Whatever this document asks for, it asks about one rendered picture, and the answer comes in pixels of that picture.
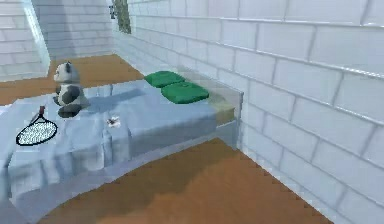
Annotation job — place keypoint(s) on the green pillow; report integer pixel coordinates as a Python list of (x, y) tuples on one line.
[(163, 78), (185, 92)]

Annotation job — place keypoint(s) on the bed with pale blue cover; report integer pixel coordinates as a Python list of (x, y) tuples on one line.
[(143, 113)]

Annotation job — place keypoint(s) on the black and white panda toy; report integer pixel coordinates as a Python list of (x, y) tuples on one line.
[(68, 90)]

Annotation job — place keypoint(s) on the black tennis racket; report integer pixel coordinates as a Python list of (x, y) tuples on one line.
[(37, 131)]

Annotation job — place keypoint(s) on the green framed wall picture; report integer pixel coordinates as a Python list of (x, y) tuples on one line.
[(123, 15)]

